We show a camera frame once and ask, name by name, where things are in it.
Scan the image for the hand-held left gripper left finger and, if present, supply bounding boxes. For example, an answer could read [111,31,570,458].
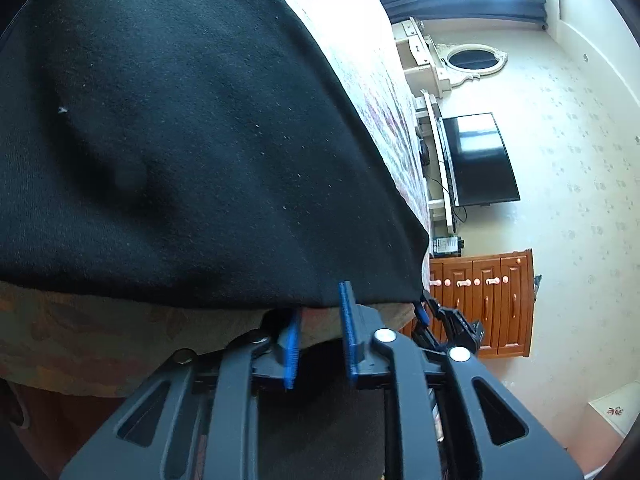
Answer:
[59,307,303,480]

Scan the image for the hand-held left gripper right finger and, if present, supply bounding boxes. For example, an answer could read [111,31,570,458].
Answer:
[339,281,585,480]

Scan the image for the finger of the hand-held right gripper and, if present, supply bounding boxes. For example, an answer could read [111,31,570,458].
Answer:
[411,291,443,356]

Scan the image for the black pants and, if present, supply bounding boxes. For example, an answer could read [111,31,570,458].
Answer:
[0,0,431,311]

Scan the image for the brown wooden cabinet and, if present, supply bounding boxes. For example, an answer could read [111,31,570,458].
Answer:
[400,248,535,359]

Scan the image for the small black box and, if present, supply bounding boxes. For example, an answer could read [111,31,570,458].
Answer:
[431,233,465,259]

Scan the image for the white television stand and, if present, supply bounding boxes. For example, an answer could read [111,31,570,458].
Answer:
[414,89,457,235]

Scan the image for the black flat television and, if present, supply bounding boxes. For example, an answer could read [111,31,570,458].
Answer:
[438,112,522,209]

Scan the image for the white embroidered cloth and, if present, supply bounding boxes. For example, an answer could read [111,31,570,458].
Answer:
[581,381,632,453]

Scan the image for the floral bedspread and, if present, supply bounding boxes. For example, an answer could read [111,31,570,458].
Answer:
[0,0,434,401]

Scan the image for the white vanity with oval mirror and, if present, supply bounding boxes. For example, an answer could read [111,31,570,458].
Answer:
[392,16,509,100]

